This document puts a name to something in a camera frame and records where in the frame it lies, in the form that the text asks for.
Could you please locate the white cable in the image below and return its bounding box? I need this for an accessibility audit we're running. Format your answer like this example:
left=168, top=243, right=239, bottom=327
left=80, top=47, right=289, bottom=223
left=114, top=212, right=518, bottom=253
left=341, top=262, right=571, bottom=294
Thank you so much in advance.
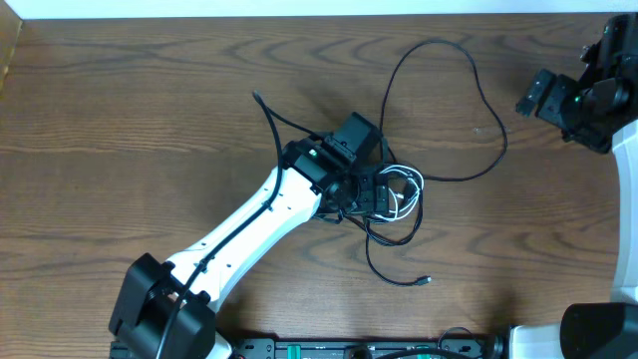
left=373, top=164, right=426, bottom=223

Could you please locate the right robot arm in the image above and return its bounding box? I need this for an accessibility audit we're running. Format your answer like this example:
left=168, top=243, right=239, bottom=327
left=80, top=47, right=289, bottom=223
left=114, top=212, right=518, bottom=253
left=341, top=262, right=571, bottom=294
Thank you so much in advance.
left=506, top=13, right=637, bottom=359

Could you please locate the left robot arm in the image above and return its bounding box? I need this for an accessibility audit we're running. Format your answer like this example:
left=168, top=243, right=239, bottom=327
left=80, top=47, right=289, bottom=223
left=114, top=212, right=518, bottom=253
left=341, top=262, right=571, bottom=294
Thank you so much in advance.
left=109, top=113, right=389, bottom=358

